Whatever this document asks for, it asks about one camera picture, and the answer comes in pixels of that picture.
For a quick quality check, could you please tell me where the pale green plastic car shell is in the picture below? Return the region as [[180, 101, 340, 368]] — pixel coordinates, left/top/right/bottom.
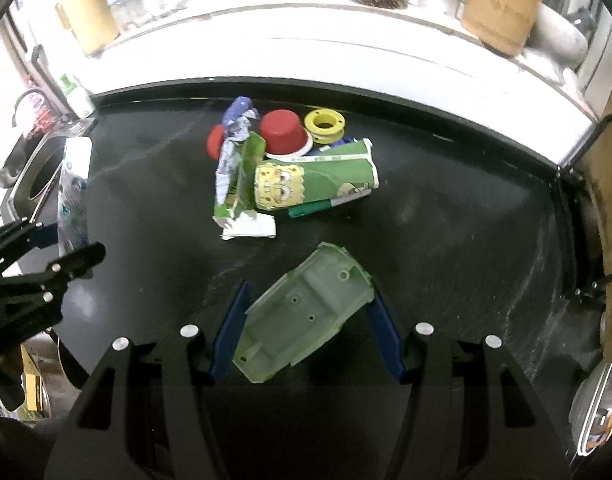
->
[[232, 242, 375, 384]]

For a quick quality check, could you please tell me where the green white marker pen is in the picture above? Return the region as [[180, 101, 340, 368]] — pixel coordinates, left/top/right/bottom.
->
[[287, 190, 372, 219]]

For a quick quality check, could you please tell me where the small red bottle cap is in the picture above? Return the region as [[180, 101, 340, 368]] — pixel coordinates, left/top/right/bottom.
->
[[206, 125, 225, 160]]

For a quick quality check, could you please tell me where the red plastic cup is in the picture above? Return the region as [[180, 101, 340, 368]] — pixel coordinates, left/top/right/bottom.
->
[[259, 108, 313, 158]]

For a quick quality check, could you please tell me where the yellow plastic ring spool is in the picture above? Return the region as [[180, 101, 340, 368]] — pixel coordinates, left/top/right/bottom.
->
[[304, 108, 346, 145]]

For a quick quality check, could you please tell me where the white paper scrap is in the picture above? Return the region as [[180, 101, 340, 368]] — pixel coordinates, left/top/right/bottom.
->
[[221, 210, 277, 240]]

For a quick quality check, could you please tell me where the steel sink basin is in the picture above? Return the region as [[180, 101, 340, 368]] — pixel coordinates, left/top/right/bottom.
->
[[0, 118, 97, 223]]

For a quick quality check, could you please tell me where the green drink carton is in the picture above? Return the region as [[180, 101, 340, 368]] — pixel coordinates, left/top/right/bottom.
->
[[213, 131, 266, 228]]

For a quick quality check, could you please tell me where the SpongeBob green paper cup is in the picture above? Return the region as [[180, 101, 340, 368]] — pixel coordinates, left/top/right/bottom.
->
[[254, 139, 379, 211]]

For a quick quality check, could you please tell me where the green label soap bottle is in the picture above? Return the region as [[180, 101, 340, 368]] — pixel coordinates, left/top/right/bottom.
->
[[60, 74, 96, 118]]

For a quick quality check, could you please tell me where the blue silver foil wrapper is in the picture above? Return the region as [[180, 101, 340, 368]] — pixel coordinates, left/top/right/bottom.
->
[[215, 96, 259, 205]]

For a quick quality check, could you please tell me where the wooden container left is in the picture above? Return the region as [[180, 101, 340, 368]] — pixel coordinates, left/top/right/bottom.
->
[[58, 0, 120, 55]]

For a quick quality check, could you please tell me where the wooden utensil holder right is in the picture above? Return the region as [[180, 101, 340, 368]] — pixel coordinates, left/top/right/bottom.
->
[[461, 0, 542, 58]]

